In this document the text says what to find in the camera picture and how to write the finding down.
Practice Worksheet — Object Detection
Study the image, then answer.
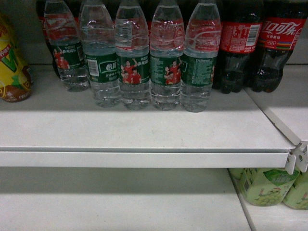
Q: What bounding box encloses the water bottle behind front one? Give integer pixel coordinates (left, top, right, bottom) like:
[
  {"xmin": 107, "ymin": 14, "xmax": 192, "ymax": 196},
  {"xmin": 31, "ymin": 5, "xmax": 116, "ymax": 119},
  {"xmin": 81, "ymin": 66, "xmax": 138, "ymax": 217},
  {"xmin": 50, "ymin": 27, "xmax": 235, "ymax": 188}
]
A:
[{"xmin": 150, "ymin": 0, "xmax": 185, "ymax": 111}]

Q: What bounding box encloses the right water bottle text label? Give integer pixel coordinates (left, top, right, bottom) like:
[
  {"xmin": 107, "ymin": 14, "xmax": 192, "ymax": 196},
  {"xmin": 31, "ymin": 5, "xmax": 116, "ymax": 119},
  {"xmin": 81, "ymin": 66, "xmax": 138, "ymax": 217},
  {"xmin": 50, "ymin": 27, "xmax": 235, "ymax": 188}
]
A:
[{"xmin": 180, "ymin": 0, "xmax": 222, "ymax": 113}]

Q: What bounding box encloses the water bottle with athletes label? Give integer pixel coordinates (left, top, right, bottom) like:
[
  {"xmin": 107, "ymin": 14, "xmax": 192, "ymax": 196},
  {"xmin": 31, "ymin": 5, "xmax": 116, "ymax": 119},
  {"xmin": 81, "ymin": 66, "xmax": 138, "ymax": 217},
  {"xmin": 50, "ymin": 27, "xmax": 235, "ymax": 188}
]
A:
[{"xmin": 115, "ymin": 0, "xmax": 150, "ymax": 110}]

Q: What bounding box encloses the white metal shelf board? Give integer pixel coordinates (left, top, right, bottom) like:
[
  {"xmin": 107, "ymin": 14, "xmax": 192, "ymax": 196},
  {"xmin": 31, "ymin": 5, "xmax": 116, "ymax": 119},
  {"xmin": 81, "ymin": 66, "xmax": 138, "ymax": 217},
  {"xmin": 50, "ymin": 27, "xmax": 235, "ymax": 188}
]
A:
[{"xmin": 0, "ymin": 65, "xmax": 293, "ymax": 168}]

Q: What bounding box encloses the water bottle with barcode label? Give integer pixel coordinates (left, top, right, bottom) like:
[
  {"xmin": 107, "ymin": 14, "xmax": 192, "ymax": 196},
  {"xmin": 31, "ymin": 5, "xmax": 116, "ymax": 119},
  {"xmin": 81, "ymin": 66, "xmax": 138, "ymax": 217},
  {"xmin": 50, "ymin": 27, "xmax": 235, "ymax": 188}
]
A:
[{"xmin": 79, "ymin": 0, "xmax": 121, "ymax": 107}]

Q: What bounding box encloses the leftmost water bottle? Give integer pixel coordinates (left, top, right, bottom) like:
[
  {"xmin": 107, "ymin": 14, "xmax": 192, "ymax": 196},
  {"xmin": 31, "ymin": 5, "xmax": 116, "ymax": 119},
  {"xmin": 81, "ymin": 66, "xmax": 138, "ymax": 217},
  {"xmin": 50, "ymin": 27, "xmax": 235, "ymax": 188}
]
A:
[{"xmin": 44, "ymin": 0, "xmax": 89, "ymax": 92}]

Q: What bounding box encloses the adjacent white shelf board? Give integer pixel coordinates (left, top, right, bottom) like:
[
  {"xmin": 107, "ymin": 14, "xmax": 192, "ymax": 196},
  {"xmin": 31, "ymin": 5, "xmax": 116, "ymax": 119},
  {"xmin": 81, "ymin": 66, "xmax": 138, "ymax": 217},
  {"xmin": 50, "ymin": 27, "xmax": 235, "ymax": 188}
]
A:
[{"xmin": 245, "ymin": 65, "xmax": 308, "ymax": 172}]

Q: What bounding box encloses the left green drink bottle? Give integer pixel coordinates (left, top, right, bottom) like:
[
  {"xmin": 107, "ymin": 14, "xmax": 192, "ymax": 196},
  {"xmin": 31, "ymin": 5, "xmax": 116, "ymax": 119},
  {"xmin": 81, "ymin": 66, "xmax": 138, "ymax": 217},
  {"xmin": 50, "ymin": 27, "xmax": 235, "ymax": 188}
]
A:
[{"xmin": 228, "ymin": 168, "xmax": 244, "ymax": 180}]

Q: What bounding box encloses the cola bottle with barcode label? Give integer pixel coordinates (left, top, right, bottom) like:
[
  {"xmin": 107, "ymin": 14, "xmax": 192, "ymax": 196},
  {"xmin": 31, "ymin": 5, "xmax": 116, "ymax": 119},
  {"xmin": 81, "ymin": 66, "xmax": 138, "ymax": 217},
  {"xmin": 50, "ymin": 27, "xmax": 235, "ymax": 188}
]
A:
[{"xmin": 213, "ymin": 0, "xmax": 264, "ymax": 94}]

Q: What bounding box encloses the green grape drink bottle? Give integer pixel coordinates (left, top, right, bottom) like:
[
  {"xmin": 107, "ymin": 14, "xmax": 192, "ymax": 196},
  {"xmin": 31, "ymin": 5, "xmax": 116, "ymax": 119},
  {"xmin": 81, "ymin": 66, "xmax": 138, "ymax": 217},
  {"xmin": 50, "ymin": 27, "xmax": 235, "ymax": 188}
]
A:
[{"xmin": 239, "ymin": 168, "xmax": 300, "ymax": 206}]

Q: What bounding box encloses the yellow lemon tea bottle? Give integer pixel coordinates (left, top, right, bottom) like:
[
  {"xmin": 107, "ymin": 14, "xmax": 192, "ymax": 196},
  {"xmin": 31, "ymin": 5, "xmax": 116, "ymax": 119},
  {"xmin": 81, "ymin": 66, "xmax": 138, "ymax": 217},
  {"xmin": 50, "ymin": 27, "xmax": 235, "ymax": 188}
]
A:
[{"xmin": 0, "ymin": 13, "xmax": 31, "ymax": 103}]

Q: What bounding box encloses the cola bottle with logo label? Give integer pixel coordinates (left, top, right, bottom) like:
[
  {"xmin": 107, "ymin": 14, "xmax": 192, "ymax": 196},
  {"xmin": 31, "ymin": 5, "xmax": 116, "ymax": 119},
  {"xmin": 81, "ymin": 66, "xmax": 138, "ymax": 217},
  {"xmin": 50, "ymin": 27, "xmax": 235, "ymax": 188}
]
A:
[{"xmin": 245, "ymin": 0, "xmax": 308, "ymax": 92}]

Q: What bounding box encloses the right green drink bottle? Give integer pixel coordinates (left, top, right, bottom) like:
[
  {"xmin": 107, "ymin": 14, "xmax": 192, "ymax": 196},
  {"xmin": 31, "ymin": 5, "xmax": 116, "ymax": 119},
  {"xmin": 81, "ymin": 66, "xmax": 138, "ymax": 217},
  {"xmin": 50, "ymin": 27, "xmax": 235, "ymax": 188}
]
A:
[{"xmin": 282, "ymin": 172, "xmax": 308, "ymax": 210}]

